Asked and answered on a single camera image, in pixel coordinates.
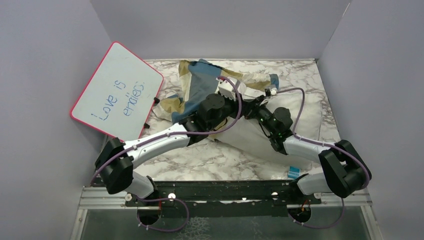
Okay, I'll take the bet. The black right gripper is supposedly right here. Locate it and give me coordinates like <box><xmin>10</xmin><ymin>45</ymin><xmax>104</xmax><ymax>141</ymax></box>
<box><xmin>243</xmin><ymin>95</ymin><xmax>277</xmax><ymax>136</ymax></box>

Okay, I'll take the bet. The white pillow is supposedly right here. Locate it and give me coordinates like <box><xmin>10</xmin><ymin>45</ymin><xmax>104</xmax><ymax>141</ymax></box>
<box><xmin>208</xmin><ymin>90</ymin><xmax>322</xmax><ymax>170</ymax></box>

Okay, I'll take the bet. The blue beige checked pillowcase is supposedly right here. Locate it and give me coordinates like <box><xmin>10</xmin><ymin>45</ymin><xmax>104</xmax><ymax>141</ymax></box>
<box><xmin>154</xmin><ymin>59</ymin><xmax>279</xmax><ymax>133</ymax></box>

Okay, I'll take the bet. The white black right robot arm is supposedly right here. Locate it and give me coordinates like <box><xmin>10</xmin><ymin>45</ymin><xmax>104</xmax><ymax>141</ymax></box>
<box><xmin>242</xmin><ymin>96</ymin><xmax>372</xmax><ymax>204</ymax></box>

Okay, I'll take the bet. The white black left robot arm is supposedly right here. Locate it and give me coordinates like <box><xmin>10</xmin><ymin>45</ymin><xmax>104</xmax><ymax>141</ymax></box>
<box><xmin>94</xmin><ymin>93</ymin><xmax>243</xmax><ymax>195</ymax></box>

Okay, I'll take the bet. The blue white pillow tag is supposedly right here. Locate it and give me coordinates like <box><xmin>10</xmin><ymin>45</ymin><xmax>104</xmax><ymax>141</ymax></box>
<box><xmin>287</xmin><ymin>166</ymin><xmax>301</xmax><ymax>179</ymax></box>

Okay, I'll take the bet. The pink framed whiteboard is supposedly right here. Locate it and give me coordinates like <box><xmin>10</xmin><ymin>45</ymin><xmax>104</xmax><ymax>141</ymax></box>
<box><xmin>70</xmin><ymin>42</ymin><xmax>164</xmax><ymax>141</ymax></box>

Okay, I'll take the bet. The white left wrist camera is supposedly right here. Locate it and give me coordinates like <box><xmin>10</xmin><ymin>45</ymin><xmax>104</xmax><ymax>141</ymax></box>
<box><xmin>215</xmin><ymin>77</ymin><xmax>247</xmax><ymax>102</ymax></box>

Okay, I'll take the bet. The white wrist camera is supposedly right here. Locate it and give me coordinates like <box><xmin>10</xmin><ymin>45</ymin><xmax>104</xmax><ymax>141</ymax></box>
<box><xmin>264</xmin><ymin>84</ymin><xmax>279</xmax><ymax>98</ymax></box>
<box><xmin>215</xmin><ymin>77</ymin><xmax>247</xmax><ymax>102</ymax></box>

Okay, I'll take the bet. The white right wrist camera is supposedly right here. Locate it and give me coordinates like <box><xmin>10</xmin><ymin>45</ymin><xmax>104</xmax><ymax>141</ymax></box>
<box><xmin>264</xmin><ymin>84</ymin><xmax>279</xmax><ymax>98</ymax></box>

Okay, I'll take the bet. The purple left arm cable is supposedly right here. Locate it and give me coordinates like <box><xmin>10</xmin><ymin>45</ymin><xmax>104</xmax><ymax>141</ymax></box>
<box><xmin>90</xmin><ymin>75</ymin><xmax>243</xmax><ymax>232</ymax></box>

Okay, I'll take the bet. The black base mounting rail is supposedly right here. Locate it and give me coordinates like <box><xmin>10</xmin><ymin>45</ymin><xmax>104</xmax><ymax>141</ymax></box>
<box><xmin>125</xmin><ymin>180</ymin><xmax>321</xmax><ymax>218</ymax></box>

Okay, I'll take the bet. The aluminium frame rail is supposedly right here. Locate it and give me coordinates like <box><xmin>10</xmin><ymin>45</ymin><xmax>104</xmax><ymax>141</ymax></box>
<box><xmin>70</xmin><ymin>187</ymin><xmax>383</xmax><ymax>240</ymax></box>

